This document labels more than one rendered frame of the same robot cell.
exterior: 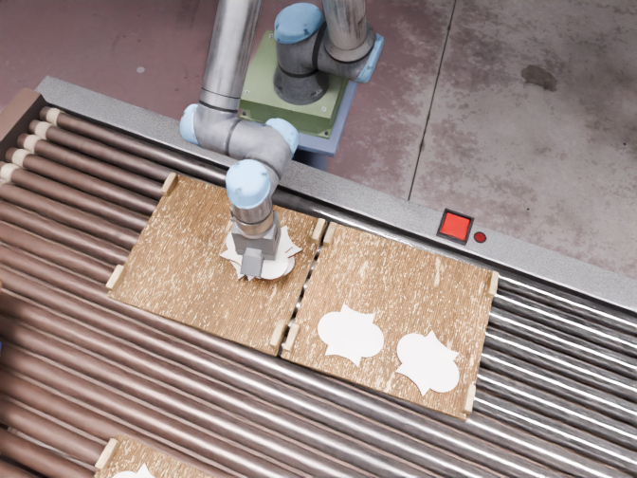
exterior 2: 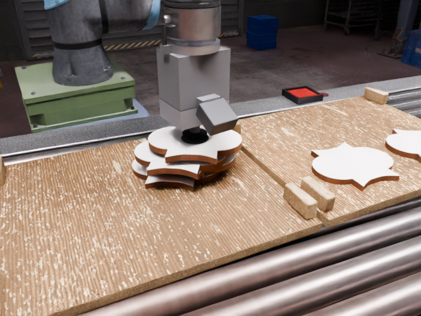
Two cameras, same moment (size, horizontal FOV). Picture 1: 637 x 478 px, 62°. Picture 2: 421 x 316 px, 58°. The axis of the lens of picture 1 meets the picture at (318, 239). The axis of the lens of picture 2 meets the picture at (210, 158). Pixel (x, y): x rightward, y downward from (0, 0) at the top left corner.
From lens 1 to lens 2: 0.94 m
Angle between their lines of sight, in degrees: 43
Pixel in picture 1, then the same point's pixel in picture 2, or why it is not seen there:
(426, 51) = not seen: hidden behind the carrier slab
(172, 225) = (36, 202)
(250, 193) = not seen: outside the picture
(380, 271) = (301, 126)
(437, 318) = (380, 126)
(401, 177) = not seen: hidden behind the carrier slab
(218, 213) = (93, 167)
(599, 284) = (410, 83)
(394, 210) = (250, 106)
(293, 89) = (86, 64)
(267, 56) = (32, 75)
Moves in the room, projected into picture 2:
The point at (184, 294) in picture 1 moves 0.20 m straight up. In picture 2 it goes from (134, 246) to (114, 93)
